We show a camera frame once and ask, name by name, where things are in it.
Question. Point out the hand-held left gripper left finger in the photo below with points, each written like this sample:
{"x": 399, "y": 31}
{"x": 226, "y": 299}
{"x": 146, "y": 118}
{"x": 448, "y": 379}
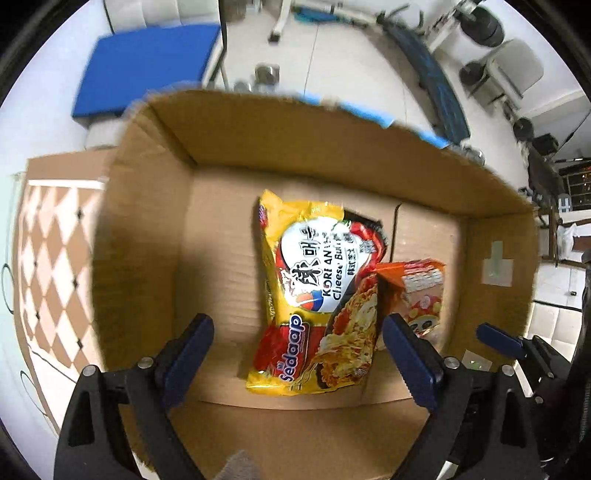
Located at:
{"x": 189, "y": 355}

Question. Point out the white exercise machine frame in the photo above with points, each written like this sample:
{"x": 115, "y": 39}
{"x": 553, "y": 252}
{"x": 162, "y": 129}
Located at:
{"x": 323, "y": 16}

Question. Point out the printed cardboard box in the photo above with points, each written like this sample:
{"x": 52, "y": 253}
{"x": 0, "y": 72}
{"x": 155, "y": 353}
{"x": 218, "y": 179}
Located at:
{"x": 212, "y": 240}

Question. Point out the black weight plate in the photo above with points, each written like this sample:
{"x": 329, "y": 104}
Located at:
{"x": 524, "y": 129}
{"x": 485, "y": 25}

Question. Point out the blue padded mat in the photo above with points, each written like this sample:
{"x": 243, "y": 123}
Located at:
{"x": 147, "y": 69}

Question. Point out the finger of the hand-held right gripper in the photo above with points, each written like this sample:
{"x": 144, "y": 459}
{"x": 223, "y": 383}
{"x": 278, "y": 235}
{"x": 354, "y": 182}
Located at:
{"x": 498, "y": 339}

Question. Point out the metal dumbbell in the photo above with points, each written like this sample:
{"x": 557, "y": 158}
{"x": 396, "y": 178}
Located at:
{"x": 265, "y": 74}

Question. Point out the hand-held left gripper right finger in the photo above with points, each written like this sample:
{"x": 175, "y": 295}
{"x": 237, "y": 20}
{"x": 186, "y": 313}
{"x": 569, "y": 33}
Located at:
{"x": 411, "y": 355}

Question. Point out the checkered printed tablecloth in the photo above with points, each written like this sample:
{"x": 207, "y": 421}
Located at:
{"x": 46, "y": 258}

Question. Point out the yellow instant noodle packet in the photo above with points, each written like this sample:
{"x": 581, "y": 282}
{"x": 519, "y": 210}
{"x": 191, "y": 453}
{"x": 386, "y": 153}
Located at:
{"x": 314, "y": 295}

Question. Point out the orange snack packet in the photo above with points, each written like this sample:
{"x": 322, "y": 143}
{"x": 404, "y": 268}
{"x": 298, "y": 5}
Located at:
{"x": 418, "y": 300}

